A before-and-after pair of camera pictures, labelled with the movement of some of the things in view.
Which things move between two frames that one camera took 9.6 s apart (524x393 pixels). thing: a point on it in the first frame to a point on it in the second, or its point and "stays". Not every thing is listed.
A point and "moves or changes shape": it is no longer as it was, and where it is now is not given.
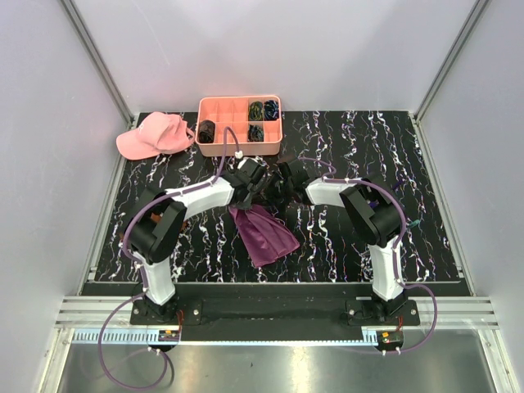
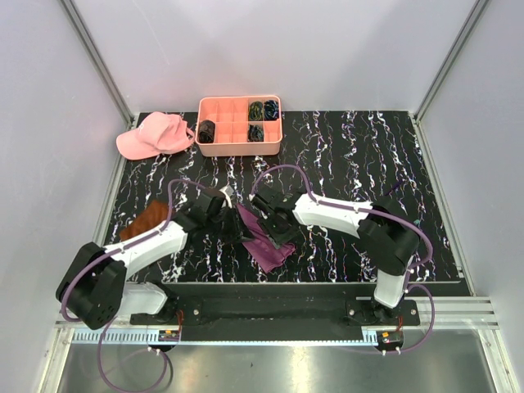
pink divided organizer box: (258, 120) stays
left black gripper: (247, 204) to (237, 231)
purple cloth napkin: (266, 237) moves or changes shape
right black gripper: (268, 188) to (278, 238)
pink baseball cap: (158, 133) stays
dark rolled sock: (206, 131) stays
